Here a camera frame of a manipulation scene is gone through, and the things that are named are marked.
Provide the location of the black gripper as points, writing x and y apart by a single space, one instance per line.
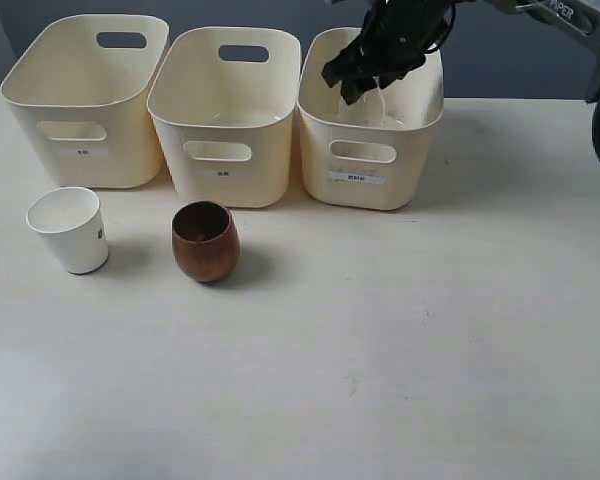
395 39

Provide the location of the clear plastic bottle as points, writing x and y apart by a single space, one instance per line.
362 103

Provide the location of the brown wooden cup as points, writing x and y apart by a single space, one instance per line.
205 242

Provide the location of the white paper cup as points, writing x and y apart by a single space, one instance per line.
69 221

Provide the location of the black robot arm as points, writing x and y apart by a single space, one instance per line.
523 48

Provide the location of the cream right storage bin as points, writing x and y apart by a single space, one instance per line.
360 166

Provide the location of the cream storage bin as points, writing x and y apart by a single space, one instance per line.
222 105
360 166
79 94

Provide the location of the cream middle storage bin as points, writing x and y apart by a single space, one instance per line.
222 105

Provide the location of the cream left storage bin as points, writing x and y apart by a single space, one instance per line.
79 94

